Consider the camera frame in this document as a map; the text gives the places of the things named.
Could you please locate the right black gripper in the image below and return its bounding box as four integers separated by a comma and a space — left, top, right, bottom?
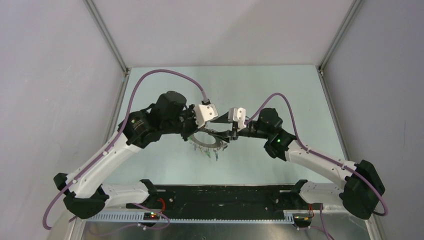
208, 111, 271, 144

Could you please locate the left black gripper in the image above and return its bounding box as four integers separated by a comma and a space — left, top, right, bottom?
162, 104, 207, 142

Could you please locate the metal disc keyring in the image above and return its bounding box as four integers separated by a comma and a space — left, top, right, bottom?
188, 128, 228, 159

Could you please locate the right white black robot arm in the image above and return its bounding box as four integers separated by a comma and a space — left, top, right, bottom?
213, 108, 386, 220

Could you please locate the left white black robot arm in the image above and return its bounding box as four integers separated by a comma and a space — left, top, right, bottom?
53, 91, 205, 219

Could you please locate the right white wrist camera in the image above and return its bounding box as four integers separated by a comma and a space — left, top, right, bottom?
228, 107, 247, 131

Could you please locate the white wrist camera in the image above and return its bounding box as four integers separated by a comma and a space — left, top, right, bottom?
193, 103, 219, 129
228, 107, 247, 131

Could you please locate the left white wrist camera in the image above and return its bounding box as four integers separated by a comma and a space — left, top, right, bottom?
193, 103, 219, 129

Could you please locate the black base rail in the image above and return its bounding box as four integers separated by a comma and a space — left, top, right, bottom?
141, 185, 310, 220

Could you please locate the grey slotted cable duct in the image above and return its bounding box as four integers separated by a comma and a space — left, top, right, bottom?
85, 211, 294, 224

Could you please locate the left aluminium frame post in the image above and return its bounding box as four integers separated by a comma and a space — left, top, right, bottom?
83, 0, 129, 76

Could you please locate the aluminium frame post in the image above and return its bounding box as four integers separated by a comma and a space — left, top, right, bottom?
317, 0, 365, 76
83, 0, 129, 76

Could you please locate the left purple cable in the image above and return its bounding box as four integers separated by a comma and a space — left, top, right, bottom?
42, 69, 210, 231

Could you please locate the right aluminium frame post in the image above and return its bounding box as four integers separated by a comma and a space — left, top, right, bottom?
317, 0, 365, 76

